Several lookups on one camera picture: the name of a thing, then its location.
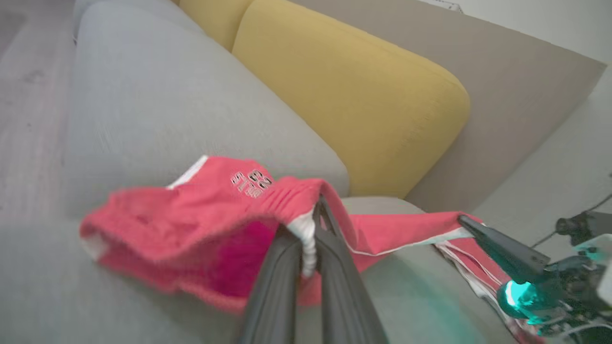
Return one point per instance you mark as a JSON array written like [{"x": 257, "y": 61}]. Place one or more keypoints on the large yellow backrest cushion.
[{"x": 358, "y": 95}]

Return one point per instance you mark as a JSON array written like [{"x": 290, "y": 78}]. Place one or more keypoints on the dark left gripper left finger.
[{"x": 275, "y": 296}]

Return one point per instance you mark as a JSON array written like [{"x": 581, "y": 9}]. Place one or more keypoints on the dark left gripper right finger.
[{"x": 344, "y": 296}]

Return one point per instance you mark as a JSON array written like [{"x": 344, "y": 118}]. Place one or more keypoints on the grey sofa seat cushion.
[{"x": 167, "y": 95}]

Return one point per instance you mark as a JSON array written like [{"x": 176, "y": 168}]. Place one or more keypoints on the red white-trimmed basketball jersey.
[{"x": 473, "y": 272}]

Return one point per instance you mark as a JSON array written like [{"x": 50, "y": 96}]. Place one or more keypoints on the red basketball shorts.
[{"x": 201, "y": 205}]

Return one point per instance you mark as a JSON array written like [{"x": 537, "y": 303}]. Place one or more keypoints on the large grey sofa chaise seat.
[{"x": 95, "y": 306}]

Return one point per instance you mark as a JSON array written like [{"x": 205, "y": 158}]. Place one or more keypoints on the small yellow backrest cushion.
[{"x": 215, "y": 19}]

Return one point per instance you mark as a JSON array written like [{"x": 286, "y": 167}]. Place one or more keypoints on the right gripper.
[{"x": 569, "y": 291}]

